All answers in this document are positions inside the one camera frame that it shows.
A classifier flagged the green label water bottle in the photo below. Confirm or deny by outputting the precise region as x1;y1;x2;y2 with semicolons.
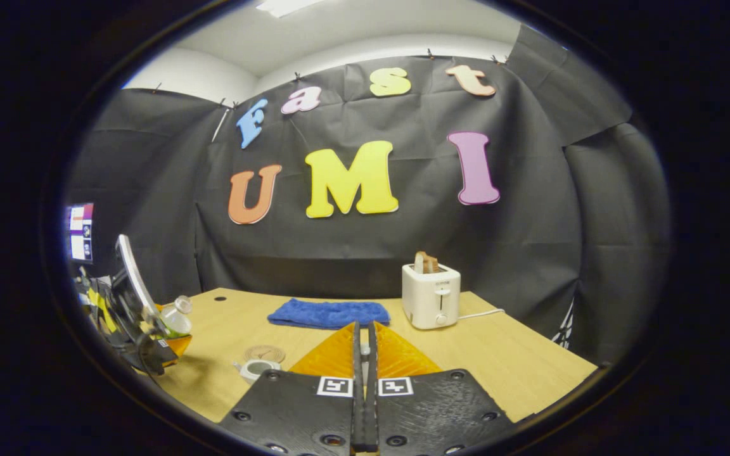
161;294;193;336

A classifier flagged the round cork coaster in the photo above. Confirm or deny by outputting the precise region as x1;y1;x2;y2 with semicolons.
244;345;286;364

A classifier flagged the white toaster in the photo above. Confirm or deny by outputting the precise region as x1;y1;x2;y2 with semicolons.
402;263;461;330

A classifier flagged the blue towel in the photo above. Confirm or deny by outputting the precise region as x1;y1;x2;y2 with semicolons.
267;298;391;329

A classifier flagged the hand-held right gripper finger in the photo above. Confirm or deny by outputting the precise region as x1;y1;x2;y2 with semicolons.
219;321;366;456
365;321;518;456

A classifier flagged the white floral teacup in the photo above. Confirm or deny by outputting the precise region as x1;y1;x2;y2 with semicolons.
233;358;282;385

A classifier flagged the computer monitor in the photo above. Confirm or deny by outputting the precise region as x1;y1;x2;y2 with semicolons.
67;203;94;263

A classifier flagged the black backdrop cloth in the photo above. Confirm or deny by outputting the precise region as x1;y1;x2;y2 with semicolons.
64;25;673;365

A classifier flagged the ceiling light panel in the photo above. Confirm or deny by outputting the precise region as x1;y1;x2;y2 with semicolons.
256;0;324;18

